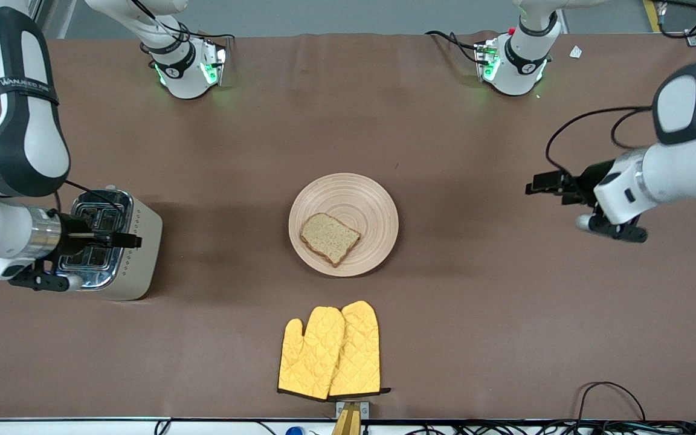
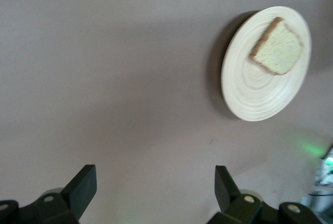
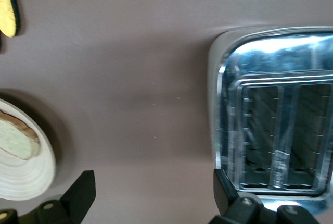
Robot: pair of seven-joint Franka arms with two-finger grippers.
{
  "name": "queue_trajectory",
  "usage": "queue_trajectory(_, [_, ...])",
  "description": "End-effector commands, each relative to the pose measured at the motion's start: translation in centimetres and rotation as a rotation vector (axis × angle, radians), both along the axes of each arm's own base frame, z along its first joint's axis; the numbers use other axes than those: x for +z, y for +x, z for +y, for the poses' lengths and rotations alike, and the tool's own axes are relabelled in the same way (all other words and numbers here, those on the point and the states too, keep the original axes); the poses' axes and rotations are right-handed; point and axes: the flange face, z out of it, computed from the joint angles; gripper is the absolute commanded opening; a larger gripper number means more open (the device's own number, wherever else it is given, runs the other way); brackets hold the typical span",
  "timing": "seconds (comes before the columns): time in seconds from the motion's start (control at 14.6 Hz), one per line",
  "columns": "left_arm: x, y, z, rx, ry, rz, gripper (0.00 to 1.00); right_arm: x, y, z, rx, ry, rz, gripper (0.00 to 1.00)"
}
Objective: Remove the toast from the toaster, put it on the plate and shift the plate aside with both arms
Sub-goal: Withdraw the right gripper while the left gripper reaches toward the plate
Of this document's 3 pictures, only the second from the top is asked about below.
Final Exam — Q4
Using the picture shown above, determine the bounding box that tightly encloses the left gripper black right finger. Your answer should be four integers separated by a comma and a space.
208, 165, 326, 224

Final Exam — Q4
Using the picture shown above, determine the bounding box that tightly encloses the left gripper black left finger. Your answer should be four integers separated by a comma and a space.
0, 164, 97, 224

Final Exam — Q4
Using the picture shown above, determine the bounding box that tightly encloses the round wooden plate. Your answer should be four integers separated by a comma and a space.
221, 6, 312, 122

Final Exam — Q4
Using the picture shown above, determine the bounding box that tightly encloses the brown bread toast slice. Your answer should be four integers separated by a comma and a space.
248, 17, 304, 76

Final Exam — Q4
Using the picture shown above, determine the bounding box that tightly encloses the brown table cloth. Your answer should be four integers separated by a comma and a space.
0, 0, 333, 224

